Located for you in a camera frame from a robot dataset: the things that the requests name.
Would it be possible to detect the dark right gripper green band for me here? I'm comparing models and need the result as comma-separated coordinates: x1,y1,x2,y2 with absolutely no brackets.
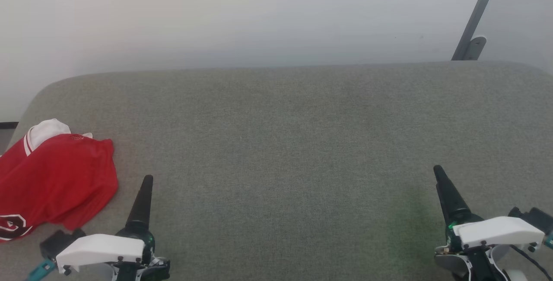
433,165,498,281

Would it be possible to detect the dark left gripper green band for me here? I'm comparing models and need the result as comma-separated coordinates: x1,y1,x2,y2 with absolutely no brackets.
115,175,157,281

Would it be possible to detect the red and white jersey shirt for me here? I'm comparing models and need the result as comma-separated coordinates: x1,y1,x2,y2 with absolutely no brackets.
0,119,119,243

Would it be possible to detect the grey fabric sofa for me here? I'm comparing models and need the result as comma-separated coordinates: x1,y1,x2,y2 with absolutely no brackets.
0,61,553,281

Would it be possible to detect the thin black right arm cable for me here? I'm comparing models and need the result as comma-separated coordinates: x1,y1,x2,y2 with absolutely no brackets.
510,245,553,281

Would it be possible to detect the teal left camera cable plug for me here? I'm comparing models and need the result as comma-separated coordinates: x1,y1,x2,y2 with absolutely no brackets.
25,259,57,281

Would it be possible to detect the grey metal wall bracket bar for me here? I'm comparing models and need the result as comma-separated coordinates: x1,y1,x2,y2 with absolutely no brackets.
451,0,504,61

